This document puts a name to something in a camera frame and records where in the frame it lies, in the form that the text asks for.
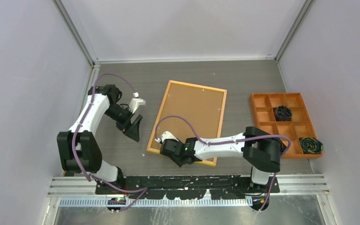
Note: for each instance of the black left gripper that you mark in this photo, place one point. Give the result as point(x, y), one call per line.
point(132, 131)

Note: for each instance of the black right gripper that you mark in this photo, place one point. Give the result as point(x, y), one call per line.
point(178, 161)

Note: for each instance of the yellow wooden picture frame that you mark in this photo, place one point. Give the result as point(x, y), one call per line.
point(155, 130)

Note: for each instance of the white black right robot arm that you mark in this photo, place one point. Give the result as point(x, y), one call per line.
point(262, 150)

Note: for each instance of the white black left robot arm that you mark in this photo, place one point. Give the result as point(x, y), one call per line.
point(78, 149)

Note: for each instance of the dark rolled tie with blue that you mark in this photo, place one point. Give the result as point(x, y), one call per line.
point(282, 113)

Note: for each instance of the brown wooden compartment tray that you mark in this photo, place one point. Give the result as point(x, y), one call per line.
point(299, 126)

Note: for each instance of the dark rolled tie yellow pattern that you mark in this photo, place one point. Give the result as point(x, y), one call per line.
point(310, 145)

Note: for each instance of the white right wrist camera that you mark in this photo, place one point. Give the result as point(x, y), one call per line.
point(165, 136)

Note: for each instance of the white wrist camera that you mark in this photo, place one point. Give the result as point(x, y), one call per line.
point(165, 136)
point(135, 103)

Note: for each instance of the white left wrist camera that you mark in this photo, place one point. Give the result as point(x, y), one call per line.
point(135, 103)

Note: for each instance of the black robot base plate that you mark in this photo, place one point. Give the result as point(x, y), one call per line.
point(218, 187)

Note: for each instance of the aluminium rail front edge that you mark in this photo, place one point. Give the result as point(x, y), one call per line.
point(77, 191)

